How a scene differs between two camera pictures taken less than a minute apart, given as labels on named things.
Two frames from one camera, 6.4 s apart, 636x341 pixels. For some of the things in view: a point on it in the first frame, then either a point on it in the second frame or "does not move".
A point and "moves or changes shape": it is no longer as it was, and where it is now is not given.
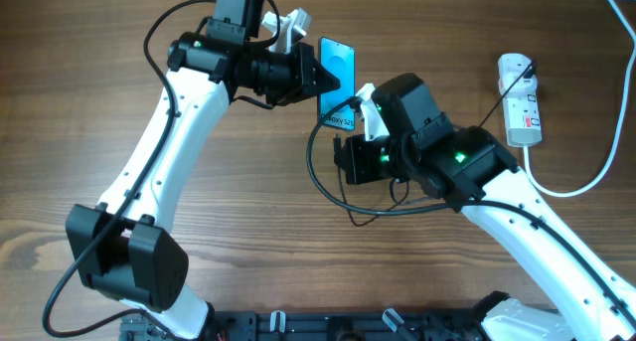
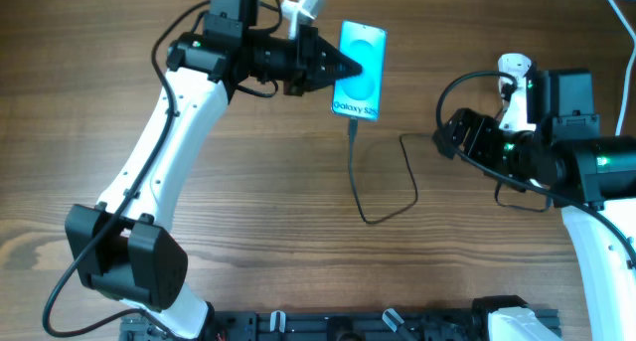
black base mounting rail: [320, 326] does not move
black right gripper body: [371, 160] to [488, 143]
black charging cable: [337, 149] moves or changes shape
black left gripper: [304, 65] to [311, 51]
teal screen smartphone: [342, 60] moves or changes shape
